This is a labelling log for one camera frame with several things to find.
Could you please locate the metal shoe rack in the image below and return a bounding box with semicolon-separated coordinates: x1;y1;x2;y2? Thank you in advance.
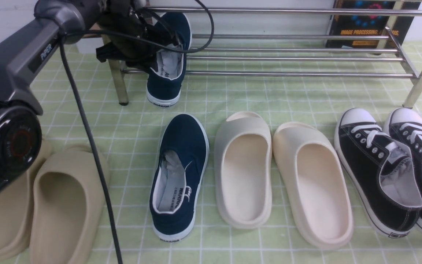
101;0;422;109

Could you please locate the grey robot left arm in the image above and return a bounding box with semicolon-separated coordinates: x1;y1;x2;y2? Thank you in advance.
0;0;147;193

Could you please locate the tan slipper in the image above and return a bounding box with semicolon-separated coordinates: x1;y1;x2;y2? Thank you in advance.
30;144;105;264
0;139;53;261

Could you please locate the cream slipper left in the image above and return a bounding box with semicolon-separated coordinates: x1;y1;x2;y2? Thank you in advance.
213;111;272;229

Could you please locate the cream slipper right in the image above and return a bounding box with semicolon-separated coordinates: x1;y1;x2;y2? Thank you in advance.
273;122;354;250

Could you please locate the black image processing book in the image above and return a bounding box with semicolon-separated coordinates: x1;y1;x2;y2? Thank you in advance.
325;0;420;48

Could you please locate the tan slipper right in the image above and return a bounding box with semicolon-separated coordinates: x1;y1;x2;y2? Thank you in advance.
30;144;105;264

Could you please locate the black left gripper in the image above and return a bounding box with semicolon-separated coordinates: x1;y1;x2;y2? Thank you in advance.
96;0;167;71

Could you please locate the black canvas sneaker left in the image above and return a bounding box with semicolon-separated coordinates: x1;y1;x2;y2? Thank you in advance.
334;107;422;238

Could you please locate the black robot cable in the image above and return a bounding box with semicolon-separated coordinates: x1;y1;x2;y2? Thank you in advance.
58;0;215;264

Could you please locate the navy slip-on shoe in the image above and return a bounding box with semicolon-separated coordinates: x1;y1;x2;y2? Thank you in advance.
149;114;210;243
146;12;193;107

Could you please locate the tan slipper left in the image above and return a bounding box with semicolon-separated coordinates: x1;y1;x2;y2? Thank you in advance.
0;139;53;261

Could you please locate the cream slipper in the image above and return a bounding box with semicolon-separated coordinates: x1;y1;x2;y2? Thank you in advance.
273;122;354;250
213;111;272;229

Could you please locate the green checkered tablecloth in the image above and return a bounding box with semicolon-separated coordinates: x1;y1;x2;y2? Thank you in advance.
32;46;422;264

